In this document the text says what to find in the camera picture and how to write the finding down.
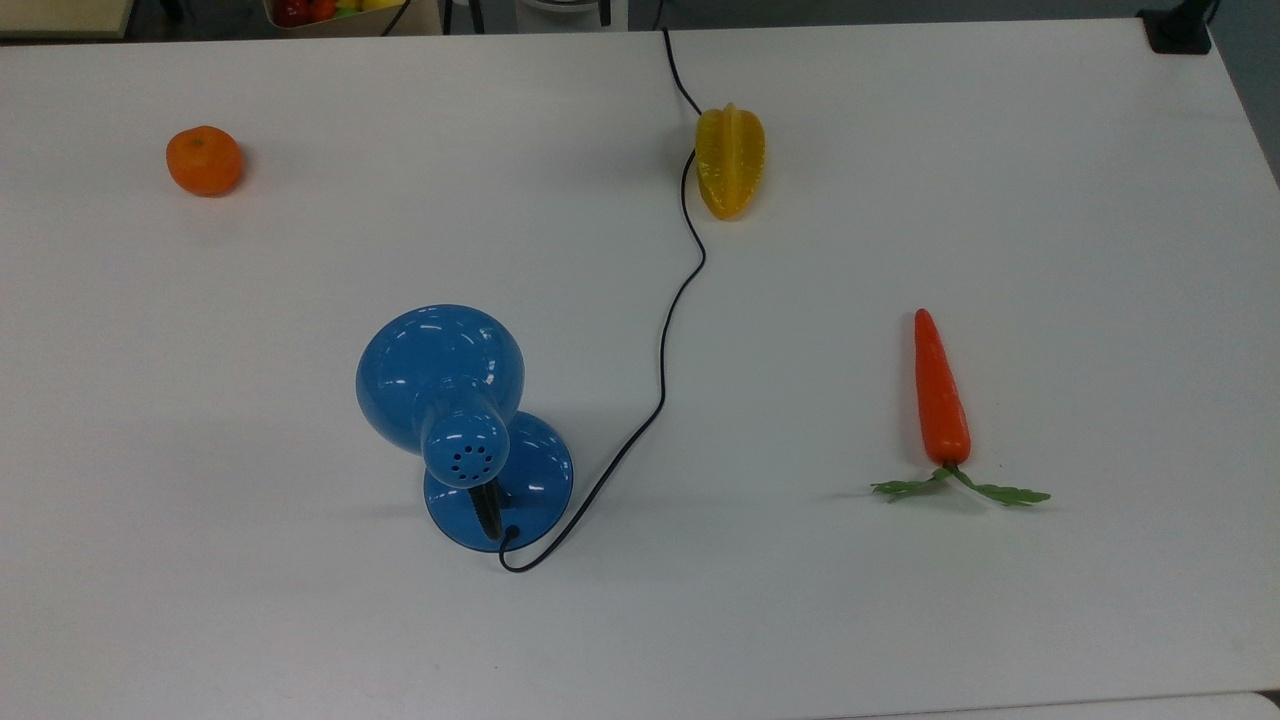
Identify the blue desk lamp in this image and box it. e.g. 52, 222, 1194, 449
355, 304, 576, 554

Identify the yellow starfruit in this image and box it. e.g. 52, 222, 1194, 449
695, 103, 767, 221

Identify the orange carrot with green leaves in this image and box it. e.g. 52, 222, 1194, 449
870, 308, 1052, 508

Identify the bowl of toy fruit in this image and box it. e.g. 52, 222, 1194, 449
262, 0, 443, 37

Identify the orange tangerine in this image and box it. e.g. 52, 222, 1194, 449
165, 125, 244, 197

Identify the black table clamp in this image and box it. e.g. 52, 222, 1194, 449
1138, 0, 1217, 55

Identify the wooden board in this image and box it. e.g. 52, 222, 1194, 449
0, 0, 137, 41

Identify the black lamp power cable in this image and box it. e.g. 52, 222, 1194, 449
498, 28, 708, 574

